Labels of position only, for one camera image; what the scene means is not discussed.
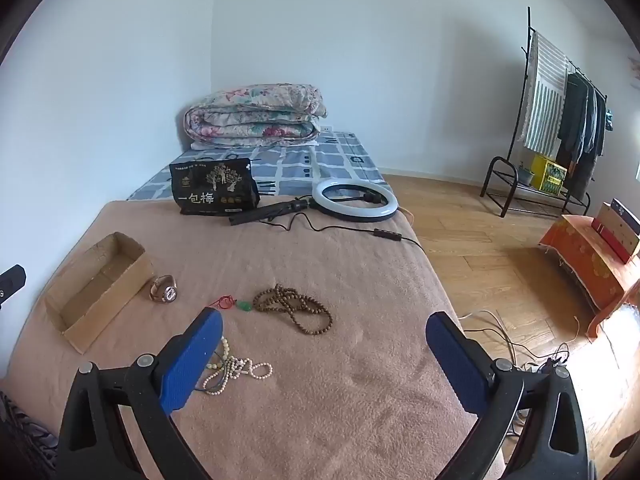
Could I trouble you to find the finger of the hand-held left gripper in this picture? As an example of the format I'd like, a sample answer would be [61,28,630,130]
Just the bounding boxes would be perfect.
[0,264,27,307]

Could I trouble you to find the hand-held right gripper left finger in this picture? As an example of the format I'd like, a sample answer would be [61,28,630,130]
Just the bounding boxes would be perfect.
[55,306,224,480]

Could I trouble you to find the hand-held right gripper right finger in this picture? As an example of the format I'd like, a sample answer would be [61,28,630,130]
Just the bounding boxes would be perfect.
[425,311,589,480]

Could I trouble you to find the cream bead bracelet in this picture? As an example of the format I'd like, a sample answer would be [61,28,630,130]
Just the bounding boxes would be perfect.
[202,336,236,397]

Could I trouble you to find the thin metal bangle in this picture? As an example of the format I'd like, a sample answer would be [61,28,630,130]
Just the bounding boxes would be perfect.
[200,367,230,395]

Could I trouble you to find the white bead necklace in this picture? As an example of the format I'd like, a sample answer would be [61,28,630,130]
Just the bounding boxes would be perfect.
[227,355,274,381]

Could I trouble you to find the red strap wristwatch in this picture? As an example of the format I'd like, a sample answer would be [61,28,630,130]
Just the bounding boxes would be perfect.
[149,274,180,304]

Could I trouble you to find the red string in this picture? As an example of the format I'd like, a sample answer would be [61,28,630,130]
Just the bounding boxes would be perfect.
[209,296,254,312]

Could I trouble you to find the brown wooden bead necklace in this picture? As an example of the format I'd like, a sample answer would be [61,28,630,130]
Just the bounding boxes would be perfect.
[252,284,333,338]

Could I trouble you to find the dark patterned cloth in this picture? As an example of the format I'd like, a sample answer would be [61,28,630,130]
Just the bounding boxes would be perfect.
[0,391,58,480]

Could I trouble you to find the black folded tripod stand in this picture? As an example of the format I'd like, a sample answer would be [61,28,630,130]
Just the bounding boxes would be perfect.
[228,199,315,226]

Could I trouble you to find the orange cloth covered table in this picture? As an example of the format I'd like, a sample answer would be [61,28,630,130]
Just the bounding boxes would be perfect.
[539,214,640,342]

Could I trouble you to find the black snack bag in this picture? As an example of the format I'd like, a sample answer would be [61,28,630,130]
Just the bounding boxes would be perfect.
[169,158,261,217]

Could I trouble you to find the black metal clothes rack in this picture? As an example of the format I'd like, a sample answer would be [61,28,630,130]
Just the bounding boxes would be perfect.
[480,6,608,218]

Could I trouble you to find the red flat box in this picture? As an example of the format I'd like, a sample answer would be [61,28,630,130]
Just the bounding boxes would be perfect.
[591,218,632,264]

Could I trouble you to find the yellow box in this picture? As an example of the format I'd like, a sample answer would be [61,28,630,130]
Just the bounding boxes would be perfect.
[530,154,568,195]

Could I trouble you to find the tan cardboard box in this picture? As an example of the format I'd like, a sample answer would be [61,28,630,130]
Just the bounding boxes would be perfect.
[597,198,640,257]

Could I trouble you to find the blue plaid bedsheet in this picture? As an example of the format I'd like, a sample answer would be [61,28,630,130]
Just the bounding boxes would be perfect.
[126,131,388,202]

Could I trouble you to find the folded floral quilt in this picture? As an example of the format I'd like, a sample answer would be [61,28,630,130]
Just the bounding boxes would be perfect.
[183,83,328,150]

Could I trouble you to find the dark hanging clothes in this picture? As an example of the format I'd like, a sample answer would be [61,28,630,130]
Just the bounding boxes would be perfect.
[556,72,608,201]

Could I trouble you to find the striped hanging towel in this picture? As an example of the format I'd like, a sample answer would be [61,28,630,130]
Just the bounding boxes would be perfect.
[521,31,569,153]

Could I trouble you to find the black cable with remote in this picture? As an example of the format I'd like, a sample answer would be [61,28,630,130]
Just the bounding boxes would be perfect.
[270,212,423,251]

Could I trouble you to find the white ring light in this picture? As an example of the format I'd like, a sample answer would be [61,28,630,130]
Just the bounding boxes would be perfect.
[312,179,401,223]

